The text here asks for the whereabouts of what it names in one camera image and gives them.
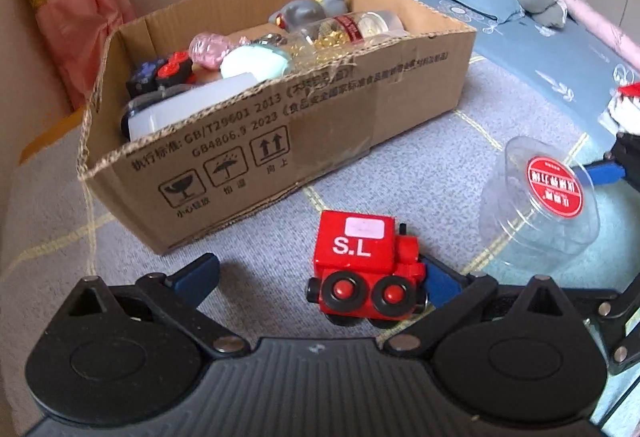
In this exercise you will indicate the blue floral bed sheet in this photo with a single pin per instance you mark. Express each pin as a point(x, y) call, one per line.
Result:
point(550, 62)

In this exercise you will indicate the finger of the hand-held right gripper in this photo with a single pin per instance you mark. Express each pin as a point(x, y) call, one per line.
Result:
point(600, 173)
point(617, 317)

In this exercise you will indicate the grey plaid blanket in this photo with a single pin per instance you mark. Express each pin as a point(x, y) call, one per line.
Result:
point(440, 142)

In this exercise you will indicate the teal oval case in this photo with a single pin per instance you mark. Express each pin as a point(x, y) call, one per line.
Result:
point(255, 62)

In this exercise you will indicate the red wooden toy train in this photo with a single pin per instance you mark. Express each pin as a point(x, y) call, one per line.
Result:
point(350, 247)

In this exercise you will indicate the black toy car red wheels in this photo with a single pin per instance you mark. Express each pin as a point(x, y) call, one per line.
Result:
point(145, 77)

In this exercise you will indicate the pink glitter bottle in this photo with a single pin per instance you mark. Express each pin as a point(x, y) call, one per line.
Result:
point(210, 48)

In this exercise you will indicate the red and white object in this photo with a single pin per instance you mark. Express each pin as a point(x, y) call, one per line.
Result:
point(625, 107)

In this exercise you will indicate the bottle of gold capsules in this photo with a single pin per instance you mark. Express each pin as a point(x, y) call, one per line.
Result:
point(340, 29)

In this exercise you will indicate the brown cardboard box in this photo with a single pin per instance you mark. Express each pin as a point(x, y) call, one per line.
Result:
point(325, 142)

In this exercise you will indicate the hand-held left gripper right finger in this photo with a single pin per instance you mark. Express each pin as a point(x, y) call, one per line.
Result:
point(445, 284)

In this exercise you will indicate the translucent white plastic container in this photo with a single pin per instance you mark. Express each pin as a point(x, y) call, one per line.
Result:
point(200, 99)

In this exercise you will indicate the pink patterned cloth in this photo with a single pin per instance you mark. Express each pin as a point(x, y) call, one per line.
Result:
point(590, 12)

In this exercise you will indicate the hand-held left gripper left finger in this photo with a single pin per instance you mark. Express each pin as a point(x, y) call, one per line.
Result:
point(200, 274)

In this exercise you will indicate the clear plastic jar red label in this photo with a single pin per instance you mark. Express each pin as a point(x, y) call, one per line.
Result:
point(530, 227)

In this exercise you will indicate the grey cat figurine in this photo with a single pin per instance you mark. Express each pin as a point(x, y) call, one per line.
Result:
point(300, 12)

